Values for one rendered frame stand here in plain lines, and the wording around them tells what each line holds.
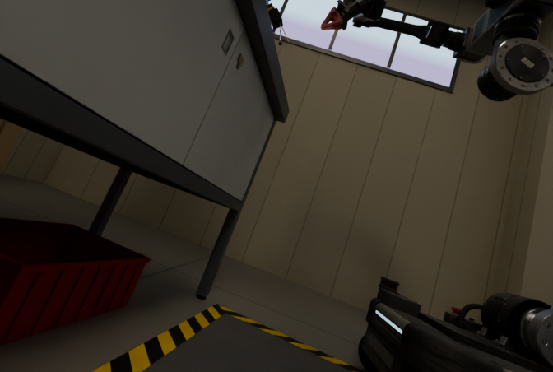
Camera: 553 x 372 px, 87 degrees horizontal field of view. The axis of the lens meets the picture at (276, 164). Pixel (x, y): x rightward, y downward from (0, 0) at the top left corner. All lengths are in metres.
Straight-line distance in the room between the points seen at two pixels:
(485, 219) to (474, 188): 0.28
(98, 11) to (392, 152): 2.69
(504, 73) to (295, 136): 1.90
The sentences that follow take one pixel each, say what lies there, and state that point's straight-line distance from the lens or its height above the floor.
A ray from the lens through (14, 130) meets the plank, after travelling 2.45.
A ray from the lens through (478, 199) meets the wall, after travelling 3.18.
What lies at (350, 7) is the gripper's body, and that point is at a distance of 1.27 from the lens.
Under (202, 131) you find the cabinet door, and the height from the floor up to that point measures 0.50.
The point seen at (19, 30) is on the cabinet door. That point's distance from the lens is 0.42.
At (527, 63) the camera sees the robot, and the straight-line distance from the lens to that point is 1.30.
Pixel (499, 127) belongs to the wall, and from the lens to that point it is 3.49.
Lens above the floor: 0.34
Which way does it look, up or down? 12 degrees up
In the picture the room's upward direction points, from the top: 21 degrees clockwise
